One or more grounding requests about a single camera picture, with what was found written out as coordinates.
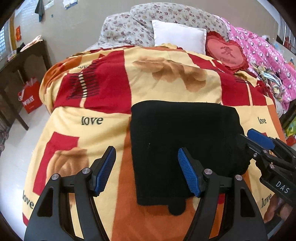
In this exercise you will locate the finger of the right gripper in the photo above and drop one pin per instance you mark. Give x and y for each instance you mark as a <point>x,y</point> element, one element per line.
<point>246,146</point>
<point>261,139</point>

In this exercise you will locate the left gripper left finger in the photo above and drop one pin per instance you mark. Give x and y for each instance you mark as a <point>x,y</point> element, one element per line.
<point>51,217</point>

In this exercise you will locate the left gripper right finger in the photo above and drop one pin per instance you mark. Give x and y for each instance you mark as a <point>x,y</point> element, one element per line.
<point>226,210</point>

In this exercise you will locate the black pants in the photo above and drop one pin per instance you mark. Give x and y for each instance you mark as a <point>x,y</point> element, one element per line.
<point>173,142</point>

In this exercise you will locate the person's right hand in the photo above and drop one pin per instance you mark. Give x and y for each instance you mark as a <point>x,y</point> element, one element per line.
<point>277,206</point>

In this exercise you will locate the red bag under bed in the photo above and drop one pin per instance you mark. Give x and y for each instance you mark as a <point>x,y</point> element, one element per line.
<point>291,140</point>

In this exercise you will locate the green yellow bag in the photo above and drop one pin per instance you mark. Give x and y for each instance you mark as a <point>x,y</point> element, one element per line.
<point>291,128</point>

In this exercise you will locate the colourful crumpled cloth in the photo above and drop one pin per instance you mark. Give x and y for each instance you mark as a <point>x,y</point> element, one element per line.
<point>271,81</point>

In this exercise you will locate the pink patterned quilt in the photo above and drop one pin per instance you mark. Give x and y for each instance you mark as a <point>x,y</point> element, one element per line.
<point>257,50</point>

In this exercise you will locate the red heart cushion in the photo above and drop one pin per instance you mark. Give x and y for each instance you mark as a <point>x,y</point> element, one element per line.
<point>229,53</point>

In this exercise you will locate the white pillow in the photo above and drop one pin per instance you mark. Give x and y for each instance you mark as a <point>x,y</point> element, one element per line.
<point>188,38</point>

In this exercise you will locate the orange red patchwork blanket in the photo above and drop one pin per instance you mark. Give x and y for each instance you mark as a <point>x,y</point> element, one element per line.
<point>123,96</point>

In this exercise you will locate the red shopping bag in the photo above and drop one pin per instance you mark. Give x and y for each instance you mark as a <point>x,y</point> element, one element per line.
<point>29,95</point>

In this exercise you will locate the dark wooden side table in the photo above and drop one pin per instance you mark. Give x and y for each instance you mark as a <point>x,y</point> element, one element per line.
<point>16,65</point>

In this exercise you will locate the grey floral quilt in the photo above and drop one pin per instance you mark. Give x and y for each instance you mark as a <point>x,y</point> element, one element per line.
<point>134,27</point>

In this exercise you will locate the dark wooden bed frame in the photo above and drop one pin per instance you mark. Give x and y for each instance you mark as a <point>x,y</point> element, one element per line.
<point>287,118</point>

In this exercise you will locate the dark cloth hanging on wall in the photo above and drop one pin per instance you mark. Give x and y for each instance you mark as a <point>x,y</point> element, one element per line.
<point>40,10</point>

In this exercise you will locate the wall calendar poster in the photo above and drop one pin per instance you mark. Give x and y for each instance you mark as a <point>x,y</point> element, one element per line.
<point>69,3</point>

